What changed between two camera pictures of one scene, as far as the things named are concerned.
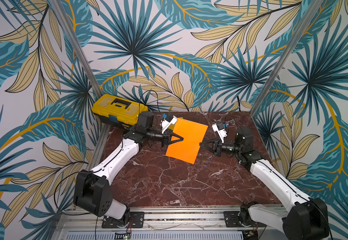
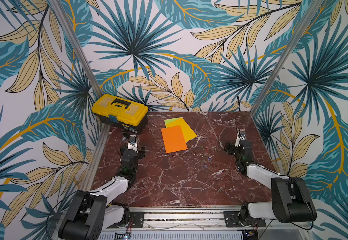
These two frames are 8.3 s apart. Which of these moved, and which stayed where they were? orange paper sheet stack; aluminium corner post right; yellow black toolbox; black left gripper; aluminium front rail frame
Moved: black left gripper; orange paper sheet stack
Stayed: aluminium corner post right; yellow black toolbox; aluminium front rail frame
